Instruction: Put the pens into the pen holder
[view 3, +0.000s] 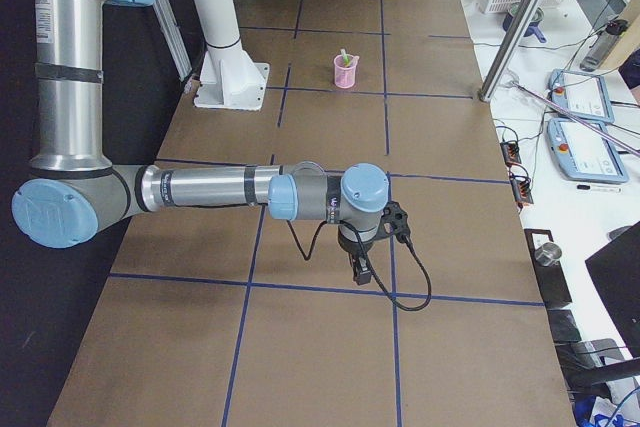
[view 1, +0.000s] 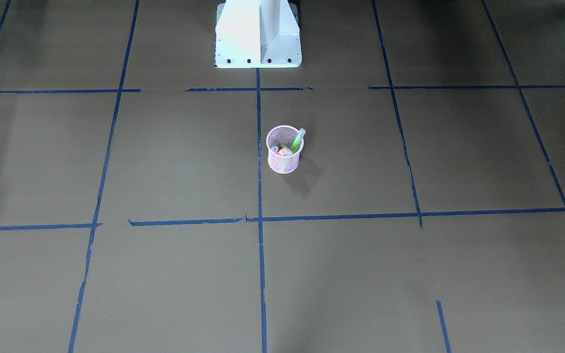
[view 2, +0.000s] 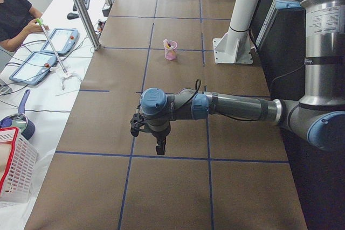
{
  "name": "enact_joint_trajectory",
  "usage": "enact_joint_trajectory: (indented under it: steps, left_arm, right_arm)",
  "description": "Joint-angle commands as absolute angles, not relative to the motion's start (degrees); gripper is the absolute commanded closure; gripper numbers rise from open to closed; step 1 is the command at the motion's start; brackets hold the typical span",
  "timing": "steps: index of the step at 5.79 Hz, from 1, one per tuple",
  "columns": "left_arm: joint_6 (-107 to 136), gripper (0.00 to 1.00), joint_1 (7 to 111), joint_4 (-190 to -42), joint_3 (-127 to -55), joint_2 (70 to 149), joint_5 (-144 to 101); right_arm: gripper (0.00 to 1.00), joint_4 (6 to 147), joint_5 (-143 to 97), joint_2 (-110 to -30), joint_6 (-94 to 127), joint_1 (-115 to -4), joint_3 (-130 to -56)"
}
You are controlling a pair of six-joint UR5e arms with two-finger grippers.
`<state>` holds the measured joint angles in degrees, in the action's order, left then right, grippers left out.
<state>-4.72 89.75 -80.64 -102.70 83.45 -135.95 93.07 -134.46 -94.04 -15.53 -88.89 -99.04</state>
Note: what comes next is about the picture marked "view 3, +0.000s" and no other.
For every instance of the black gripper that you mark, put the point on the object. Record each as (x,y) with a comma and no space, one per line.
(353,247)

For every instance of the green marker pen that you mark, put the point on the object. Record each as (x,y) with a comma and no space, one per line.
(345,58)

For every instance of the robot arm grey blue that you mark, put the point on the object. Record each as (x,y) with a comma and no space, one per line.
(75,191)

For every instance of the orange terminal block near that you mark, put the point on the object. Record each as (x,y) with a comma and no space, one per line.
(521,189)

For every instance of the orange terminal block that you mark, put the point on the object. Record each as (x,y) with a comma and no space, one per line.
(521,189)
(510,152)

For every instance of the steel cup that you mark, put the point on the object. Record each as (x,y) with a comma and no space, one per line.
(547,254)

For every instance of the orange terminal block far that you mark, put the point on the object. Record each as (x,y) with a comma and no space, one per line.
(510,152)

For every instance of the black box on desk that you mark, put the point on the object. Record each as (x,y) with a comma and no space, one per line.
(551,280)

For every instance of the black white marker on desk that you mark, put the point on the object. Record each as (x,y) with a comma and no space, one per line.
(599,188)

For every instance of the near teach pendant tablet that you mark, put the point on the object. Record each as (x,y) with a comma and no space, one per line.
(582,154)

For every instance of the teach pendant tablet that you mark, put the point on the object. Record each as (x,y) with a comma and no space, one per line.
(584,94)
(582,154)

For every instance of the black monitor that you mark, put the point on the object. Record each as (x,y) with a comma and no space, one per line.
(614,271)

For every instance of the far teach pendant tablet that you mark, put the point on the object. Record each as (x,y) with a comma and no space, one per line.
(584,94)

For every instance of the aluminium frame post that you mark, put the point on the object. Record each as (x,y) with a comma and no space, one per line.
(514,34)

